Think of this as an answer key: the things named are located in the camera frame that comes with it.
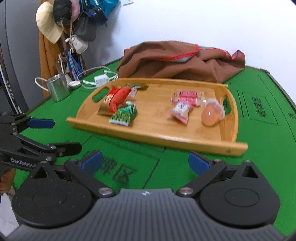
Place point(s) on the metal cup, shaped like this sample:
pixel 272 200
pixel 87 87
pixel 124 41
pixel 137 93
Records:
pixel 57 89

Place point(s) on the red gold snack packet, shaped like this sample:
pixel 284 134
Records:
pixel 116 98

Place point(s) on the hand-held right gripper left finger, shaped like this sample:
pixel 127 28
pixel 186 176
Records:
pixel 93 160

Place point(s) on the white charger adaptor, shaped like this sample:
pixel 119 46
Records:
pixel 101 80

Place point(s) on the black camera bag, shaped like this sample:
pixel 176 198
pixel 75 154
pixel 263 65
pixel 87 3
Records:
pixel 94 15

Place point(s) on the brown cloth cover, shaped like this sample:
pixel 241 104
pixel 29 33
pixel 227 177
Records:
pixel 175 64

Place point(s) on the person's left hand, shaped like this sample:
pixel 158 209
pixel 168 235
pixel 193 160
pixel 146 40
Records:
pixel 6 184

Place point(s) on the red label biscuit pack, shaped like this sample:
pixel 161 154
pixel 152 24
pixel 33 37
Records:
pixel 185 100
pixel 192 93

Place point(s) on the green snack packet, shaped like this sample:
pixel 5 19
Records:
pixel 122 115

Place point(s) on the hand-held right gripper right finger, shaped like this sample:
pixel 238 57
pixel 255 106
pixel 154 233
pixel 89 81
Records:
pixel 196 160

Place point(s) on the blue bag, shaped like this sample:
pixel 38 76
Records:
pixel 111 5

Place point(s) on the small round silver device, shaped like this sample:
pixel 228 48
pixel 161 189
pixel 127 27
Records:
pixel 74 84

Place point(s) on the orange brown coat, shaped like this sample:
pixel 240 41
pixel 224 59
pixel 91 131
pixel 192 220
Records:
pixel 47 58

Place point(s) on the beige cap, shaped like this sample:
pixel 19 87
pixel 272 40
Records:
pixel 48 25

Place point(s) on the pink white snack packet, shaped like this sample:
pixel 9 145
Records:
pixel 180 112

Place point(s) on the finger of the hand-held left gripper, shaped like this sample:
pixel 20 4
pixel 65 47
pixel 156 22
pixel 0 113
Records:
pixel 41 123
pixel 68 148

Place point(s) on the gold brown snack packet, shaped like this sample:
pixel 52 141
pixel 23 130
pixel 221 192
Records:
pixel 137 86

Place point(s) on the small white purse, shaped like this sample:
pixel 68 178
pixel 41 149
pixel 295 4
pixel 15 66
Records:
pixel 79 45

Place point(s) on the wooden tray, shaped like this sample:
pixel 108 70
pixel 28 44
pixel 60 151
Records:
pixel 152 129

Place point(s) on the large grey rounded object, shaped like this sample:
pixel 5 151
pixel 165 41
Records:
pixel 13 46

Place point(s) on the black cap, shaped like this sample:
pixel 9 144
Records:
pixel 62 10

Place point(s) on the black shoulder bag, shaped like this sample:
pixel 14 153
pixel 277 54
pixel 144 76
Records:
pixel 86 31

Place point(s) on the white wall socket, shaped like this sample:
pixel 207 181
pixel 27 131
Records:
pixel 128 1

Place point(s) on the pink hat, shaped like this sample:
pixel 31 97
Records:
pixel 75 9

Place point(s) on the orange jelly cup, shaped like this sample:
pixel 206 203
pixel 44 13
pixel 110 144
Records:
pixel 211 113

